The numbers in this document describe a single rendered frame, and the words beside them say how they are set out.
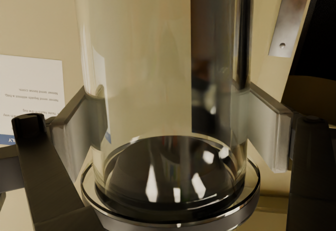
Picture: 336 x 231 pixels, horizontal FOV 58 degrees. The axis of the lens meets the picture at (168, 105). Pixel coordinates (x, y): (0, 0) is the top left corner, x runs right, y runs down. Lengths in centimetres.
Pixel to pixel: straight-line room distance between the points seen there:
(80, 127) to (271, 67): 21
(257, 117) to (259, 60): 16
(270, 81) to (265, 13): 7
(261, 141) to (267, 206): 24
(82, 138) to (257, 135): 9
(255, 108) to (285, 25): 16
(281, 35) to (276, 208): 20
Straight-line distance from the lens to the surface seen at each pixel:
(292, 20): 31
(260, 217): 39
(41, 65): 83
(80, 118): 16
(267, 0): 33
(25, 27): 82
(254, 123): 17
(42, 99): 87
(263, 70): 32
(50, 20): 79
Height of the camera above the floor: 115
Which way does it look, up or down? 27 degrees up
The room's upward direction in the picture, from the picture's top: 174 degrees counter-clockwise
